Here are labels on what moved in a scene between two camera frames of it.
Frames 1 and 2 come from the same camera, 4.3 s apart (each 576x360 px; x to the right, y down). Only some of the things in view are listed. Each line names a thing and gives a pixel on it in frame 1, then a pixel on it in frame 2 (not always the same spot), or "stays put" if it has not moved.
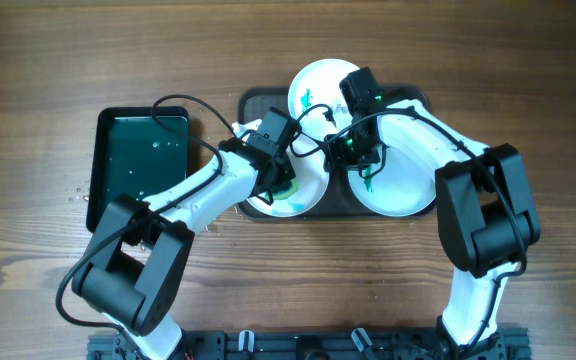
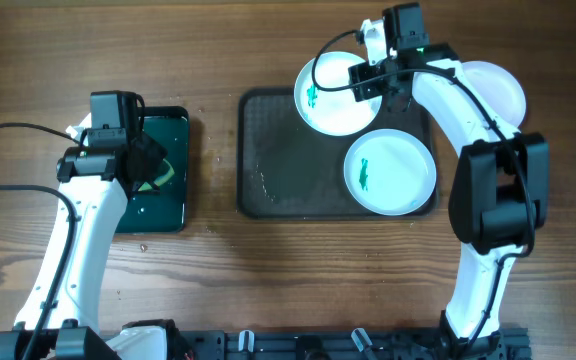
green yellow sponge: x=288 y=193 to x=146 y=187
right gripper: x=344 y=156 to x=368 y=81
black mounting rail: x=325 y=345 stays put
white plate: x=405 y=183 stays put
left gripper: x=278 y=176 to x=147 y=157
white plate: x=307 y=157 to x=497 y=91
